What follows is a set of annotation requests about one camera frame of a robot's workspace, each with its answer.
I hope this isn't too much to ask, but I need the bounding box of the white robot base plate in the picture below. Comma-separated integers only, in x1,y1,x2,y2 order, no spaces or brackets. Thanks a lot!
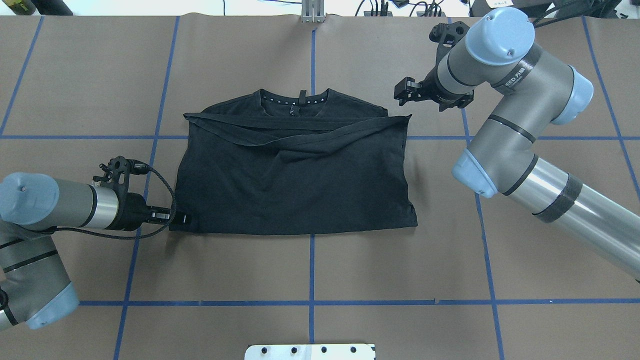
244,342,377,360

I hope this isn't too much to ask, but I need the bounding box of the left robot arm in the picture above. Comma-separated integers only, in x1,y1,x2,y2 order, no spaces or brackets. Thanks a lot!
0,156,191,331

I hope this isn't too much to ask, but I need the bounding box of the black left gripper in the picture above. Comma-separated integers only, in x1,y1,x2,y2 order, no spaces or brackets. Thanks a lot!
93,156,192,231

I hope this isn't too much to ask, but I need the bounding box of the black graphic t-shirt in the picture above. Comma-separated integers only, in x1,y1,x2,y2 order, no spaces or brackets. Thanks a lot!
169,89,418,236

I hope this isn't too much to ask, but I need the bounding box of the aluminium frame post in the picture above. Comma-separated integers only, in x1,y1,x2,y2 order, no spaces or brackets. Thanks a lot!
300,0,326,23

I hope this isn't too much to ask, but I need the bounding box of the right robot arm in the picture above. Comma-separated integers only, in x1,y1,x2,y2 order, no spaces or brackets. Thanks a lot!
393,7,640,280

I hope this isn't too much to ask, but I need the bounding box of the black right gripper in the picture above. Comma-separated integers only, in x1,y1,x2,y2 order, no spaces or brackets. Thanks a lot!
393,22,474,112

